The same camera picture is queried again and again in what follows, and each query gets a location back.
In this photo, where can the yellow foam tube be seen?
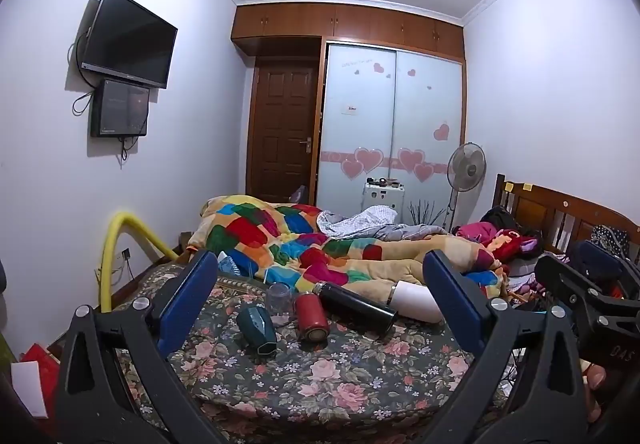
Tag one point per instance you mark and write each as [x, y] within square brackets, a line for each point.
[131, 230]

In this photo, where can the dark blue cloth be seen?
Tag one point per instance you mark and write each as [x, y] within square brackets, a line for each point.
[595, 258]

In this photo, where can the sliding wardrobe with heart stickers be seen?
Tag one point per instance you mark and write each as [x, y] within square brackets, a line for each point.
[390, 123]

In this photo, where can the teal faceted cup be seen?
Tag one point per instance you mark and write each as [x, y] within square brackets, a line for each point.
[257, 331]

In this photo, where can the white appliance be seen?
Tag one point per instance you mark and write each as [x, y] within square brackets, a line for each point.
[382, 198]

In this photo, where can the red cup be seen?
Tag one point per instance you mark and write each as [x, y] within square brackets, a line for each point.
[311, 319]

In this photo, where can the grey striped cloth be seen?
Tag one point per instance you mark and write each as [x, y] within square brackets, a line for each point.
[370, 221]

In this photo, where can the black wall-mounted box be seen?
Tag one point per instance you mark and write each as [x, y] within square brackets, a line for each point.
[120, 107]

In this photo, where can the dried twigs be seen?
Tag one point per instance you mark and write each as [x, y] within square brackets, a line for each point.
[425, 215]

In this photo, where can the white cup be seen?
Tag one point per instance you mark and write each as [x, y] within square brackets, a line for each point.
[415, 301]

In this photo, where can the black clothing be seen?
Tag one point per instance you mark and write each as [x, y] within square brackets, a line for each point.
[502, 219]

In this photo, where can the person's right hand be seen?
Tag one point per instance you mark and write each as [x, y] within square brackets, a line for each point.
[596, 381]

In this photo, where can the red plush toy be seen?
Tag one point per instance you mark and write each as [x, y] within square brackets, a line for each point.
[500, 241]

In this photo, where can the clear glass cup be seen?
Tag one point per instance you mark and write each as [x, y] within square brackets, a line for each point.
[280, 304]

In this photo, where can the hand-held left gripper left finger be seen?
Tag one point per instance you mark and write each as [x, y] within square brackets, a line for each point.
[187, 299]

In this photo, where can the black thermos bottle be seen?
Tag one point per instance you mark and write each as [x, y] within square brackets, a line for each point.
[355, 305]

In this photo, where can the standing electric fan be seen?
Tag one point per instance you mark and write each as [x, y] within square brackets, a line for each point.
[466, 166]

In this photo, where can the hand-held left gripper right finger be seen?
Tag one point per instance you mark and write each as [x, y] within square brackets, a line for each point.
[455, 306]

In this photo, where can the brown wooden door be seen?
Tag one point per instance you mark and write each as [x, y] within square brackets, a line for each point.
[282, 133]

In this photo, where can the wooden overhead cabinet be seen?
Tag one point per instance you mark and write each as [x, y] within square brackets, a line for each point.
[350, 28]

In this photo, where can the colourful patchwork blanket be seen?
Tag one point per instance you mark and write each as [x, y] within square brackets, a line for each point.
[300, 249]

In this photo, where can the wooden headboard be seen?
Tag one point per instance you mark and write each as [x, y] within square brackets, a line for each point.
[560, 214]

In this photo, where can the wall-mounted black television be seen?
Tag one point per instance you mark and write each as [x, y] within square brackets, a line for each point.
[127, 38]

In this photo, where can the white paper sheet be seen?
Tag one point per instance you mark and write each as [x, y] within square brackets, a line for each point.
[31, 389]

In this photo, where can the red box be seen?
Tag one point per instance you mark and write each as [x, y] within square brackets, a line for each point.
[42, 356]

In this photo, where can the dark polka dot bag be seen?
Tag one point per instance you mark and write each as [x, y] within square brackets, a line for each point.
[610, 239]

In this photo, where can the floral bedspread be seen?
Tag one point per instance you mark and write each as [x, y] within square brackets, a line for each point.
[320, 374]

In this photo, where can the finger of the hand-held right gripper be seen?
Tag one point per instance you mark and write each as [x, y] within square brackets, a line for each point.
[565, 281]

